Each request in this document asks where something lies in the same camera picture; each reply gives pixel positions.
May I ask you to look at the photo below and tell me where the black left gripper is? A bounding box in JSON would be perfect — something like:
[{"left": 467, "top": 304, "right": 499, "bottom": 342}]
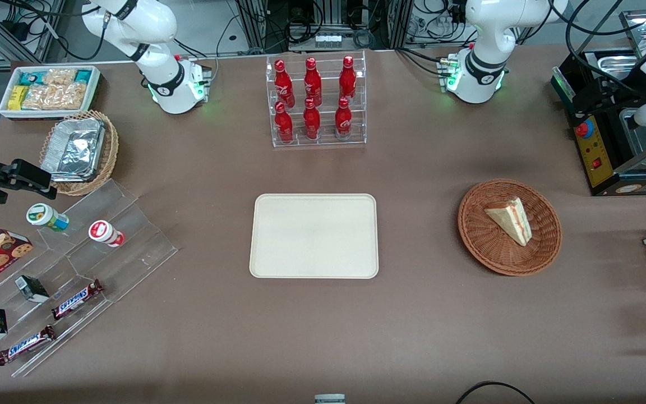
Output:
[{"left": 572, "top": 75, "right": 646, "bottom": 117}]

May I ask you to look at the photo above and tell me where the triangle sandwich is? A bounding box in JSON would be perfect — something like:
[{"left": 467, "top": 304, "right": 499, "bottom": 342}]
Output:
[{"left": 484, "top": 196, "right": 533, "bottom": 247}]

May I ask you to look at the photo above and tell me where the silver foil tray stack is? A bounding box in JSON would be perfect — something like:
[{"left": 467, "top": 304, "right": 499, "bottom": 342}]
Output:
[{"left": 41, "top": 117, "right": 107, "bottom": 183}]

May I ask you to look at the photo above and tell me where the oval brown wicker basket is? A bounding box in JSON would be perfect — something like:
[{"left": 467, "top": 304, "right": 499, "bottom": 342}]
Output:
[{"left": 39, "top": 110, "right": 119, "bottom": 196}]

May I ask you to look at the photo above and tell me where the round brown wicker basket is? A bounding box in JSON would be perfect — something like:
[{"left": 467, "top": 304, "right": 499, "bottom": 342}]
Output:
[{"left": 458, "top": 178, "right": 562, "bottom": 277}]

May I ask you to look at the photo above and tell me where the beige rectangular tray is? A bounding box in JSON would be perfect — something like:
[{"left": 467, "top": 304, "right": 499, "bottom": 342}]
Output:
[{"left": 249, "top": 194, "right": 380, "bottom": 279}]

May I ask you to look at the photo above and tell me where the green label yogurt cup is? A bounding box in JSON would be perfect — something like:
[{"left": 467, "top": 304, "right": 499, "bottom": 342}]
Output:
[{"left": 26, "top": 203, "right": 70, "bottom": 233}]

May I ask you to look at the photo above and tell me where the black yellow sealing machine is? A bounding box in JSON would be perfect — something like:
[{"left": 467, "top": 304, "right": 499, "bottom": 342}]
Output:
[{"left": 551, "top": 48, "right": 646, "bottom": 197}]

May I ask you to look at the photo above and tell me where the yellow snack packet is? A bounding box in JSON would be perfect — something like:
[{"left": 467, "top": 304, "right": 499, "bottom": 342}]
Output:
[{"left": 7, "top": 85, "right": 30, "bottom": 111}]

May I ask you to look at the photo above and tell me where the clear cracker packet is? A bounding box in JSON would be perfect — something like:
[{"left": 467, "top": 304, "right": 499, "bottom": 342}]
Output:
[
  {"left": 22, "top": 82, "right": 87, "bottom": 111},
  {"left": 43, "top": 68, "right": 78, "bottom": 86}
]

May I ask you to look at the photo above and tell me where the red label yogurt cup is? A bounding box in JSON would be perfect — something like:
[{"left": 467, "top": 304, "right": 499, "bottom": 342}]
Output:
[{"left": 88, "top": 220, "right": 126, "bottom": 248}]

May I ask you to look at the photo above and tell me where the white plastic snack bin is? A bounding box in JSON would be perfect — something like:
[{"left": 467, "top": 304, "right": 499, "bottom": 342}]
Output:
[{"left": 0, "top": 65, "right": 102, "bottom": 120}]

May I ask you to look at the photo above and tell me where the clear acrylic stepped shelf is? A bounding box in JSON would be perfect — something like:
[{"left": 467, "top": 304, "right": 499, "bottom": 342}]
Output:
[{"left": 0, "top": 178, "right": 179, "bottom": 378}]

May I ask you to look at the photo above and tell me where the brown Snickers bar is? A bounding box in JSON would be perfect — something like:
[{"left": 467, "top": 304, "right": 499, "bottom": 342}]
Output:
[
  {"left": 51, "top": 279, "right": 104, "bottom": 321},
  {"left": 0, "top": 325, "right": 58, "bottom": 367}
]

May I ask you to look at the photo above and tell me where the red cola bottle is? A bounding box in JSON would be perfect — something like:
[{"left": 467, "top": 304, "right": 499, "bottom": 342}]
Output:
[
  {"left": 304, "top": 57, "right": 323, "bottom": 106},
  {"left": 274, "top": 101, "right": 294, "bottom": 144},
  {"left": 274, "top": 60, "right": 295, "bottom": 107},
  {"left": 303, "top": 98, "right": 322, "bottom": 141},
  {"left": 335, "top": 97, "right": 353, "bottom": 140},
  {"left": 339, "top": 55, "right": 357, "bottom": 102}
]

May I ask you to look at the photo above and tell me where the clear acrylic bottle rack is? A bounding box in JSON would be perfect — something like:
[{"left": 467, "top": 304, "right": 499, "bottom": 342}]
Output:
[{"left": 266, "top": 50, "right": 367, "bottom": 149}]

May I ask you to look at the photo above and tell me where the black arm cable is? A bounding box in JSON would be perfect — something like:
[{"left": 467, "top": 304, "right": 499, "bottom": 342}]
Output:
[{"left": 547, "top": 0, "right": 646, "bottom": 95}]

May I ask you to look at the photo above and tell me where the black floor cable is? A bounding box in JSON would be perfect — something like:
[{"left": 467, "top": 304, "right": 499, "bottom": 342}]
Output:
[{"left": 455, "top": 380, "right": 536, "bottom": 404}]

